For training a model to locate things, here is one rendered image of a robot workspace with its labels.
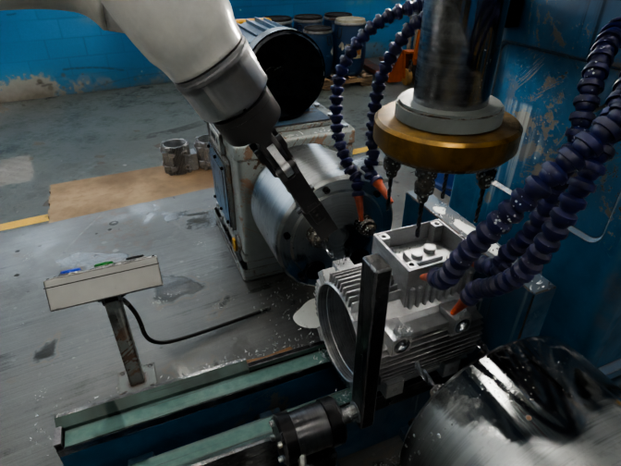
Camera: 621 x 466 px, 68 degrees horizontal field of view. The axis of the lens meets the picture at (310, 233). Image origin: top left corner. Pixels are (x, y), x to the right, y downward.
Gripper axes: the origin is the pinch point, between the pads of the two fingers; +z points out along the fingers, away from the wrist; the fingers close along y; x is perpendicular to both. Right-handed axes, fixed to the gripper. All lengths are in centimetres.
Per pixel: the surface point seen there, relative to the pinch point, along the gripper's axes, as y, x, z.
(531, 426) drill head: -35.4, -3.8, 6.2
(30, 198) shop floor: 280, 147, 56
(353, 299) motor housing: -8.7, 2.7, 8.7
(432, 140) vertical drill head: -11.4, -15.0, -8.0
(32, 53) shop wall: 541, 132, 11
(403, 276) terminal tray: -9.7, -4.7, 10.0
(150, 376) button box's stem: 15, 44, 19
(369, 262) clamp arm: -19.1, -1.0, -6.4
